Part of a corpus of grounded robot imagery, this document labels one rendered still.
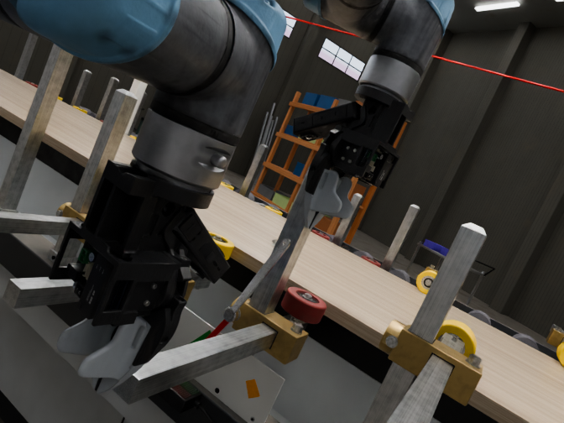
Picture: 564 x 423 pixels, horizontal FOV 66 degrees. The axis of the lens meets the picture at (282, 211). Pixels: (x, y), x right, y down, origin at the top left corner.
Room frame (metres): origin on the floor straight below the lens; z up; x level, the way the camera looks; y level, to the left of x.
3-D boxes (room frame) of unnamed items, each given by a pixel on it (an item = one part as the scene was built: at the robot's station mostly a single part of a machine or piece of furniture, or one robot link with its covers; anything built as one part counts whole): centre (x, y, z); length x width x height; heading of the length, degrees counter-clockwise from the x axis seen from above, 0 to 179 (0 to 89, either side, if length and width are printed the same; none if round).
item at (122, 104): (0.95, 0.41, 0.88); 0.04 x 0.04 x 0.48; 64
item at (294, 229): (0.73, -0.04, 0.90); 0.04 x 0.04 x 0.48; 64
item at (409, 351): (0.61, -0.28, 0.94); 0.14 x 0.06 x 0.05; 64
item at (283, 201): (7.87, -0.24, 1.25); 2.58 x 0.70 x 2.49; 34
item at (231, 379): (0.72, 0.00, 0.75); 0.26 x 0.01 x 0.10; 64
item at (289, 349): (0.73, -0.06, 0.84); 0.14 x 0.06 x 0.05; 64
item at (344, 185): (0.64, -0.07, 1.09); 0.06 x 0.03 x 0.09; 52
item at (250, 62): (0.35, 0.09, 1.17); 0.09 x 0.08 x 0.11; 160
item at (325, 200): (0.62, -0.05, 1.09); 0.06 x 0.03 x 0.09; 52
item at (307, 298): (0.79, -0.11, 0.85); 0.08 x 0.08 x 0.11
